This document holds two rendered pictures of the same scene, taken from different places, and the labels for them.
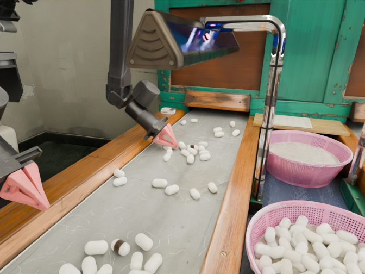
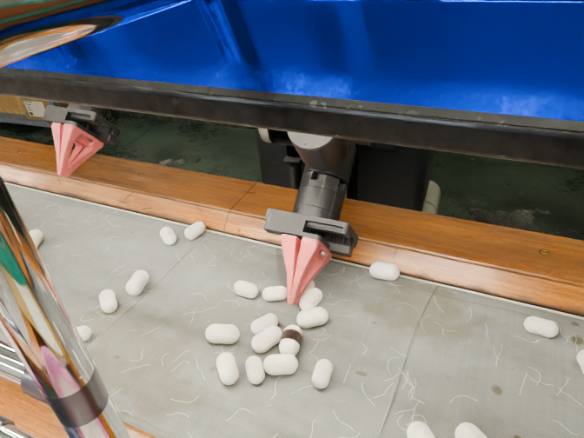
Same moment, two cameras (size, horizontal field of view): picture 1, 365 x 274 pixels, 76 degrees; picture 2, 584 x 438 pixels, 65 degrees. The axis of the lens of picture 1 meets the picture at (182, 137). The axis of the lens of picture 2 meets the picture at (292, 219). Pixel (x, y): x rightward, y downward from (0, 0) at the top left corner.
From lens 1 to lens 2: 0.83 m
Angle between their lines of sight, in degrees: 83
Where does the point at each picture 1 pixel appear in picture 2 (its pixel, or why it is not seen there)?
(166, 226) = not seen: hidden behind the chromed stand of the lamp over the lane
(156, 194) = (118, 285)
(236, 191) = (15, 398)
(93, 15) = not seen: outside the picture
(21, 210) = (124, 173)
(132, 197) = (126, 259)
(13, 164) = (61, 116)
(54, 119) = not seen: outside the picture
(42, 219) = (105, 191)
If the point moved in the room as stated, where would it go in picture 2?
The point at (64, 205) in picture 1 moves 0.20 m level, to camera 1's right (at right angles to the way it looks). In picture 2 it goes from (128, 199) to (69, 283)
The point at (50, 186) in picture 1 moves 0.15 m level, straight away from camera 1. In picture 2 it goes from (168, 175) to (248, 152)
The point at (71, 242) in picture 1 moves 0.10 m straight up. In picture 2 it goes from (67, 224) to (43, 169)
